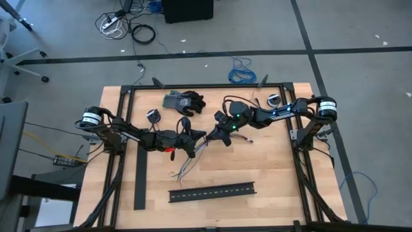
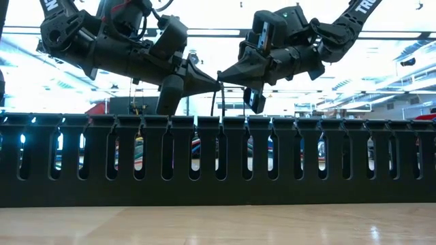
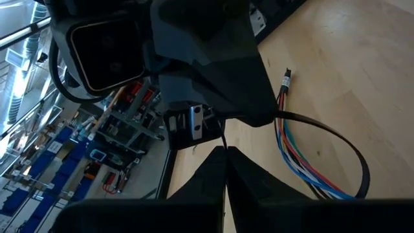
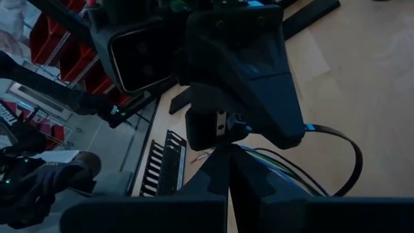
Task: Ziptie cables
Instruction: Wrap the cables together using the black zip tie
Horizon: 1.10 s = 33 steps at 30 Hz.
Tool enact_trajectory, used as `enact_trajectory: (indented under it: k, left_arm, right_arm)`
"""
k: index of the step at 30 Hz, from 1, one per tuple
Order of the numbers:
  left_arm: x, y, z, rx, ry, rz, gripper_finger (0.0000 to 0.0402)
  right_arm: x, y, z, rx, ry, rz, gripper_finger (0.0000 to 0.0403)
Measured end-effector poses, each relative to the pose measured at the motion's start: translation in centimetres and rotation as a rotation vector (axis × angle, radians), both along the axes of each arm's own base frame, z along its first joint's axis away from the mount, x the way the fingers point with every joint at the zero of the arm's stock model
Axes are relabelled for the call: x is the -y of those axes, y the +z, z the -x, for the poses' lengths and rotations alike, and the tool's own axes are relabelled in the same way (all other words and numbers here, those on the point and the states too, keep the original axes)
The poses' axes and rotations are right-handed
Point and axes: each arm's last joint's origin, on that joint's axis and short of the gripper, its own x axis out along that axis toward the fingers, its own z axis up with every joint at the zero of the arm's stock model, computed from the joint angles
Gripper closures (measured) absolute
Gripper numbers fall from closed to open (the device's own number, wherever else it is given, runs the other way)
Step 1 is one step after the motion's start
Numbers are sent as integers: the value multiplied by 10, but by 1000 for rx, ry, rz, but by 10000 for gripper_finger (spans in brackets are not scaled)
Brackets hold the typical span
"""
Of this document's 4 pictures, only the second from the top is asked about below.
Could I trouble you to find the white round column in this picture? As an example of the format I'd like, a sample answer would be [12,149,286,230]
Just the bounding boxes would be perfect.
[183,92,202,116]

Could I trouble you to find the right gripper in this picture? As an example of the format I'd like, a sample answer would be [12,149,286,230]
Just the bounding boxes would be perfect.
[217,10,296,115]

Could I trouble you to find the black cabinet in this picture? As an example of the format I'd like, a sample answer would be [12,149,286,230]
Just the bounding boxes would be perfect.
[108,96,161,116]

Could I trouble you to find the red machine cover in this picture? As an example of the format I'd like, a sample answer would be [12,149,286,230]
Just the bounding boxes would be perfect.
[84,101,109,116]

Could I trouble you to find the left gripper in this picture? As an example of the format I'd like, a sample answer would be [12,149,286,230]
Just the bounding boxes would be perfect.
[149,15,221,115]

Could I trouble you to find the black slotted cable duct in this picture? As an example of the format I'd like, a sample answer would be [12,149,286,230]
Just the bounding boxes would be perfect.
[0,112,436,208]

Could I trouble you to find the long black zip tie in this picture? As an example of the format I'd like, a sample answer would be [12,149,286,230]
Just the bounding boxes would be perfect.
[210,81,226,118]

